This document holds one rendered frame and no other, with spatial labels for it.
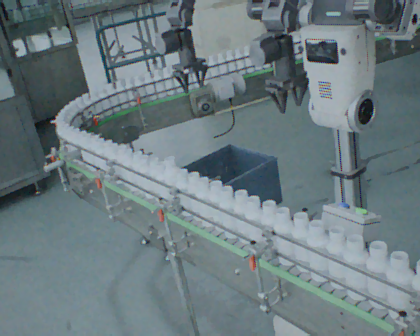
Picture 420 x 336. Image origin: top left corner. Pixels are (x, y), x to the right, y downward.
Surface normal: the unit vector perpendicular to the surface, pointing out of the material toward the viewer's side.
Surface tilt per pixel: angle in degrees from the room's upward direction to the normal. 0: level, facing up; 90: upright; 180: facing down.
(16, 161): 90
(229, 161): 90
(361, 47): 90
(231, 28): 90
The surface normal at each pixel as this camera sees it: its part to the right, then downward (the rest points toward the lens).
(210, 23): 0.35, 0.33
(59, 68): 0.62, 0.21
